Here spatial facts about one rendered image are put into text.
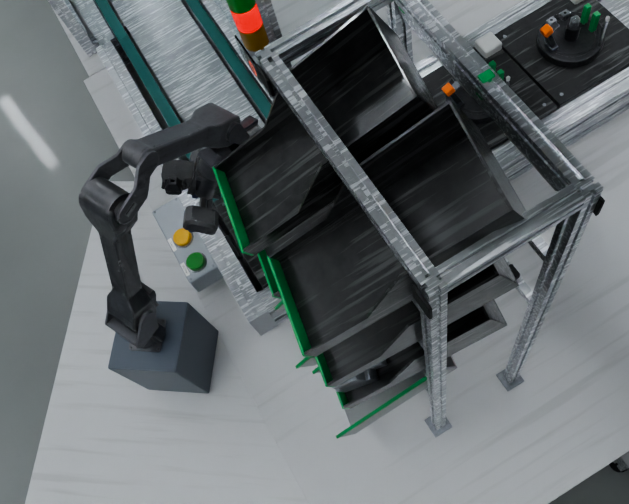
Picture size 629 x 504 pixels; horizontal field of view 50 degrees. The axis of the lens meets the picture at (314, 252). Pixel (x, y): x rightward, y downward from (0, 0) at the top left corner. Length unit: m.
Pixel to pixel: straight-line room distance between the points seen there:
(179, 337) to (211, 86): 0.71
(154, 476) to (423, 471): 0.55
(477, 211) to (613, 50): 1.01
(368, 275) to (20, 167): 2.54
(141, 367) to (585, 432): 0.85
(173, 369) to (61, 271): 1.56
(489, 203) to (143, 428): 1.02
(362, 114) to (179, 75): 1.08
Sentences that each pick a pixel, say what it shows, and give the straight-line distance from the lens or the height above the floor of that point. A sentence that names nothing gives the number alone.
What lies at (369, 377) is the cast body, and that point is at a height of 1.25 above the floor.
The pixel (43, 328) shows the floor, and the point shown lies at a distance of 2.76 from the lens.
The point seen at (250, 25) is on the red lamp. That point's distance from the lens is 1.28.
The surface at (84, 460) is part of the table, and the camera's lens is 1.57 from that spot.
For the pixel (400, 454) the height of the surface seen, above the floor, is 0.86.
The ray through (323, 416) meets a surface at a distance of 1.42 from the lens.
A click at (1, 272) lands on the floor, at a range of 2.96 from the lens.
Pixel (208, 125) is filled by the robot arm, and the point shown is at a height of 1.35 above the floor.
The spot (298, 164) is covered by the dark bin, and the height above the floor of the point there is 1.55.
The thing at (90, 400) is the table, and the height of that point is 0.86.
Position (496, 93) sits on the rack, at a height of 1.66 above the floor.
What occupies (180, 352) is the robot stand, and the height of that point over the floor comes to 1.05.
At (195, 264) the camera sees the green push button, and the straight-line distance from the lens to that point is 1.46.
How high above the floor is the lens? 2.24
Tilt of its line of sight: 65 degrees down
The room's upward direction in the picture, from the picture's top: 24 degrees counter-clockwise
